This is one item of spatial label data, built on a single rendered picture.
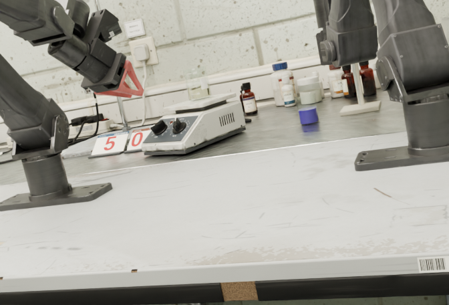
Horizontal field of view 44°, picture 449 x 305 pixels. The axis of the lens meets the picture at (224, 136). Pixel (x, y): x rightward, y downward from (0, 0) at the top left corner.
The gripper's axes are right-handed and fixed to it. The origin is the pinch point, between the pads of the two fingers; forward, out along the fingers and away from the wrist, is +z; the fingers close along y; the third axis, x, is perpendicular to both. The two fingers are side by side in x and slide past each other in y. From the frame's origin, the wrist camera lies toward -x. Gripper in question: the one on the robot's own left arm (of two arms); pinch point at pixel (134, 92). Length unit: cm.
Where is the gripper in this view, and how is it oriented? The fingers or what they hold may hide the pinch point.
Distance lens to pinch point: 116.3
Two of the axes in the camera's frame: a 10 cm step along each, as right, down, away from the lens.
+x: -2.4, 9.0, -3.5
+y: -7.5, 0.5, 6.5
